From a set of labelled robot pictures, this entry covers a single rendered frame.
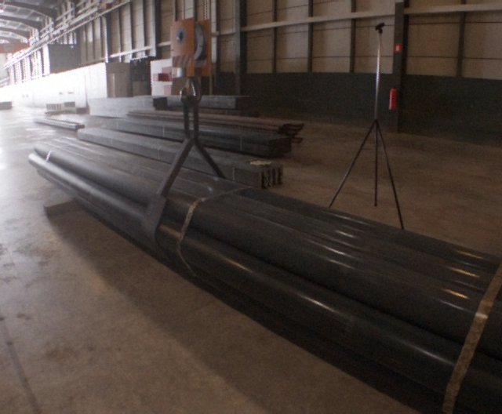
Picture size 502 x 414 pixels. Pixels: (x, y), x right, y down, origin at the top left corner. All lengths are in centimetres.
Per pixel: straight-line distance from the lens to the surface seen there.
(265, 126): 653
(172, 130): 747
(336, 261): 126
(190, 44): 196
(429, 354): 115
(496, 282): 127
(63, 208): 369
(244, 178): 405
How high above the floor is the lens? 111
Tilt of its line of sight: 19 degrees down
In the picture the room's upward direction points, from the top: straight up
